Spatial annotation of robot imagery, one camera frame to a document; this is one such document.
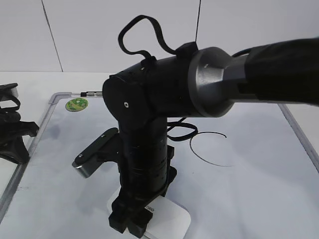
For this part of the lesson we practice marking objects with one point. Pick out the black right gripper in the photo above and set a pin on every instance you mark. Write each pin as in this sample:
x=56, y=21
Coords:
x=139, y=186

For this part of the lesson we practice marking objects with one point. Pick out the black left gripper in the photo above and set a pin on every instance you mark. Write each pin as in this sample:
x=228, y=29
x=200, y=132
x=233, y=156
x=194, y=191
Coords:
x=12, y=130

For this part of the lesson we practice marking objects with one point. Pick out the white whiteboard eraser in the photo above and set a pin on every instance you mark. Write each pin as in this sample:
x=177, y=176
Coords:
x=169, y=221

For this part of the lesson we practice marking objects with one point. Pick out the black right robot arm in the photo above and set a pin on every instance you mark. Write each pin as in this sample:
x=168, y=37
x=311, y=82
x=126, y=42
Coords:
x=193, y=83

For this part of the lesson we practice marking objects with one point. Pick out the round green magnet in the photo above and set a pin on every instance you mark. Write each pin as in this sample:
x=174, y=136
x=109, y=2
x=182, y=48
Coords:
x=76, y=104

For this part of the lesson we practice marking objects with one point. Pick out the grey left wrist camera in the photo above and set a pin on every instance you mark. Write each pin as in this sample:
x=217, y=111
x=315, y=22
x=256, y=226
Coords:
x=7, y=91

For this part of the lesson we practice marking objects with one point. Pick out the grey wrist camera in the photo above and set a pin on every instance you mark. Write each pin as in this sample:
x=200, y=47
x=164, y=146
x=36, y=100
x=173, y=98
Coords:
x=7, y=91
x=106, y=148

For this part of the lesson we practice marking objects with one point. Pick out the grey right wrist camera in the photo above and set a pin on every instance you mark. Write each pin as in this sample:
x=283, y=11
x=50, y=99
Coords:
x=106, y=148

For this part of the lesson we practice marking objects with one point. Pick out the black hanger clip on frame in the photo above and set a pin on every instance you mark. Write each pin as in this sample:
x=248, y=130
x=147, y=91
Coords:
x=91, y=94

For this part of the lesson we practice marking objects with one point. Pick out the white whiteboard with grey frame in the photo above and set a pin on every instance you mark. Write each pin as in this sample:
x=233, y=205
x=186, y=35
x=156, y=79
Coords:
x=247, y=175

